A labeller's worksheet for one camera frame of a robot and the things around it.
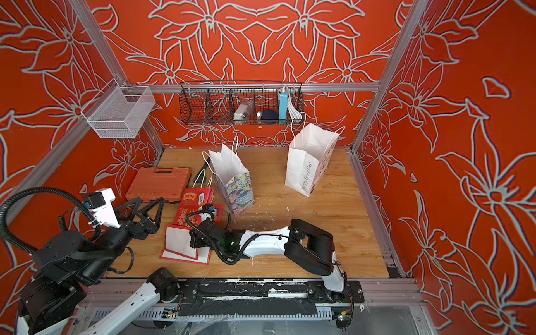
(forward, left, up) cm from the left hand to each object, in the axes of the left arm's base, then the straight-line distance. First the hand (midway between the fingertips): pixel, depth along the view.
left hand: (152, 196), depth 54 cm
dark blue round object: (+54, -28, -12) cm, 62 cm away
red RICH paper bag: (-1, +4, -32) cm, 33 cm away
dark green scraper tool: (+39, +9, -42) cm, 58 cm away
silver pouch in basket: (+51, -16, -8) cm, 54 cm away
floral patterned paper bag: (+18, -17, -15) cm, 29 cm away
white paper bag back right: (+32, -46, -13) cm, 58 cm away
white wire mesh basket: (+47, +40, -7) cm, 62 cm away
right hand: (0, +1, -26) cm, 26 cm away
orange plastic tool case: (+27, +18, -33) cm, 47 cm away
